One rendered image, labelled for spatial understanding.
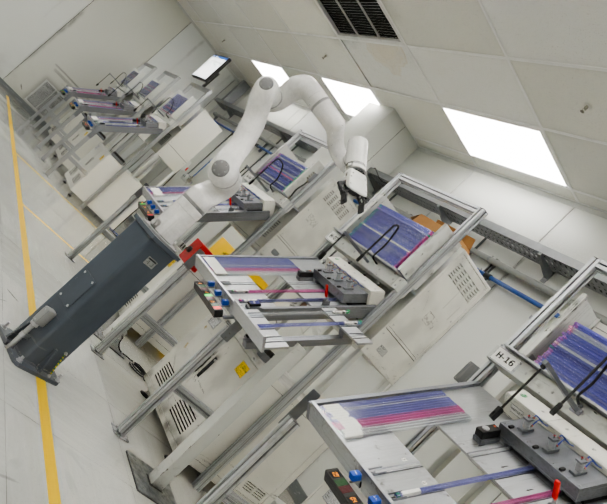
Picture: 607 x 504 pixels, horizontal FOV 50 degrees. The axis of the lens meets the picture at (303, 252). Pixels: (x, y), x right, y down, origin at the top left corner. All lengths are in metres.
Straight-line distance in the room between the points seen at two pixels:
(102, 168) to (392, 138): 3.10
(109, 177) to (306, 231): 3.38
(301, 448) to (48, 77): 8.87
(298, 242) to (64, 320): 2.24
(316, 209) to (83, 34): 7.43
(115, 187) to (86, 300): 4.87
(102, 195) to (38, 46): 4.32
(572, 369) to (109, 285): 1.71
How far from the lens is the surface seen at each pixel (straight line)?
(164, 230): 2.63
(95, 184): 7.41
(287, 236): 4.47
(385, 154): 6.69
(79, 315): 2.66
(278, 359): 2.68
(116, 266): 2.62
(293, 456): 3.39
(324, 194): 4.49
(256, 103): 2.70
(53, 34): 11.28
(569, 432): 2.31
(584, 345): 2.47
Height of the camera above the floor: 0.88
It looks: 4 degrees up
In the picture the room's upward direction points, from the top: 47 degrees clockwise
